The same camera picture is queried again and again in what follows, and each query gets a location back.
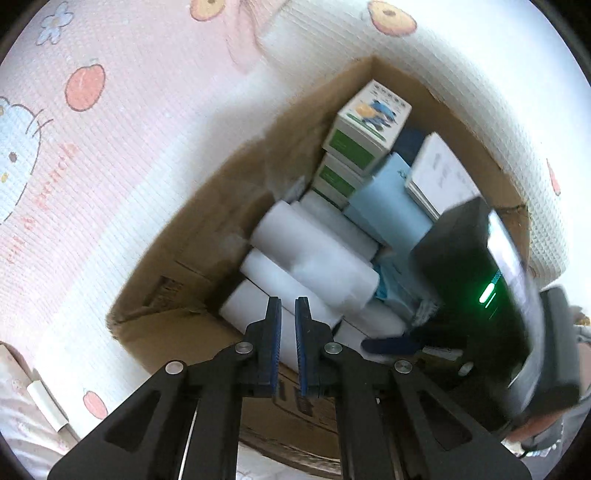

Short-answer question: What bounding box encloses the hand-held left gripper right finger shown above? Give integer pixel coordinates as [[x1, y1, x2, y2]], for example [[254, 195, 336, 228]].
[[294, 296, 532, 480]]

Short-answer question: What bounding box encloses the white paper tube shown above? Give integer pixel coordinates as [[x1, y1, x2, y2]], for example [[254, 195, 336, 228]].
[[249, 200, 380, 274], [219, 278, 345, 365], [26, 380, 71, 433], [239, 247, 380, 311], [333, 300, 408, 357]]

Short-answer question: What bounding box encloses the light blue box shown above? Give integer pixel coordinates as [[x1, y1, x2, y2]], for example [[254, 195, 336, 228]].
[[343, 154, 440, 247]]

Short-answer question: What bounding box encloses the green white cartoon print box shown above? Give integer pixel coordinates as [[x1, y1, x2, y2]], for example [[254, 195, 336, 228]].
[[322, 80, 413, 171]]

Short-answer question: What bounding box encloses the white printed flat box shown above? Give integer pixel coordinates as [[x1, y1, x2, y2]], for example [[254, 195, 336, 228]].
[[405, 132, 482, 221]]

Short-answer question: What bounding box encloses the green white small box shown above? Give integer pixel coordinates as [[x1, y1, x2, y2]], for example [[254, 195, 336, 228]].
[[311, 154, 371, 209]]

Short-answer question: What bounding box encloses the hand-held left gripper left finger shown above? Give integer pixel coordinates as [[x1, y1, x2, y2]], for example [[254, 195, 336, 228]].
[[47, 296, 283, 480]]

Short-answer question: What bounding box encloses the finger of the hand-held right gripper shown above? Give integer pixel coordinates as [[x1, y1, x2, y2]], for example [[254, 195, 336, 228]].
[[361, 323, 465, 366]]

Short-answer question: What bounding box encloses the blue face mask pack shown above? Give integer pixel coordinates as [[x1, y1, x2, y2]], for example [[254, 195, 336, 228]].
[[372, 248, 441, 326]]

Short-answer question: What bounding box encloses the pink cartoon printed blanket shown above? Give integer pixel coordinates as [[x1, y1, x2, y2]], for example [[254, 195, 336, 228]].
[[0, 0, 573, 444]]

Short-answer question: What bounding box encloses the cardboard box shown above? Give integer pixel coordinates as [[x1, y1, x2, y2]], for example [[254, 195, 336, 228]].
[[106, 55, 532, 478]]

